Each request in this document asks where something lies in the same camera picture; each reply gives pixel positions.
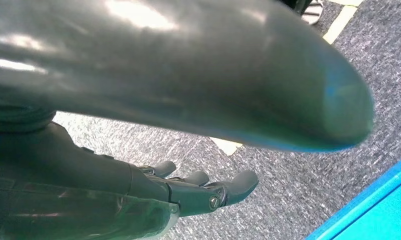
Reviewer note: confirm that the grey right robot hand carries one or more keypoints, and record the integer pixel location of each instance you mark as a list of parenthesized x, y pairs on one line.
[(154, 66)]

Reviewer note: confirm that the blue metal shelf rack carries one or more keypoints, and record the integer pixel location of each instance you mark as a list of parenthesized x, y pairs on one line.
[(379, 212)]

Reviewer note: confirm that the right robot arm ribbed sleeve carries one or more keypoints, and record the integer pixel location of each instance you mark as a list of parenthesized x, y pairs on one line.
[(18, 121)]

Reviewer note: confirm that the black robot leg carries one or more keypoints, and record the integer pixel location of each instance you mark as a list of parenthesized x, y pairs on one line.
[(311, 13)]

